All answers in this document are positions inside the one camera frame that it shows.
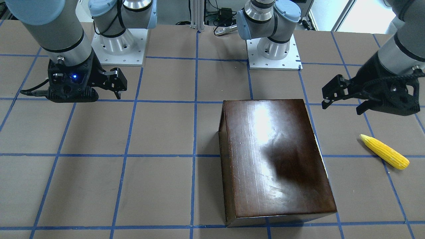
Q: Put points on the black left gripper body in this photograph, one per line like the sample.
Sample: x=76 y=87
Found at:
x=369 y=73

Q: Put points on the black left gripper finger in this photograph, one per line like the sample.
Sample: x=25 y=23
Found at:
x=334 y=90
x=364 y=106

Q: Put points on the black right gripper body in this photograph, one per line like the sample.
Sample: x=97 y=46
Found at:
x=96 y=73

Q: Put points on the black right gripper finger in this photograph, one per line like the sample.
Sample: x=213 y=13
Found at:
x=117 y=95
x=115 y=80

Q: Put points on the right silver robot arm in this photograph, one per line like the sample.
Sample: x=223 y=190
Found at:
x=56 y=28

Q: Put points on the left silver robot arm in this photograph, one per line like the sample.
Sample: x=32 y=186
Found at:
x=276 y=20

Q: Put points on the yellow corn cob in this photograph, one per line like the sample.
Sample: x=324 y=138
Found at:
x=385 y=152

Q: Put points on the dark brown wooden box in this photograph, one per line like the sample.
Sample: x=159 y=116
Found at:
x=272 y=167

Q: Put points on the silver flashlight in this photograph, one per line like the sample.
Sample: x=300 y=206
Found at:
x=226 y=30

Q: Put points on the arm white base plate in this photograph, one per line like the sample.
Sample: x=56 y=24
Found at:
x=126 y=50
x=263 y=54

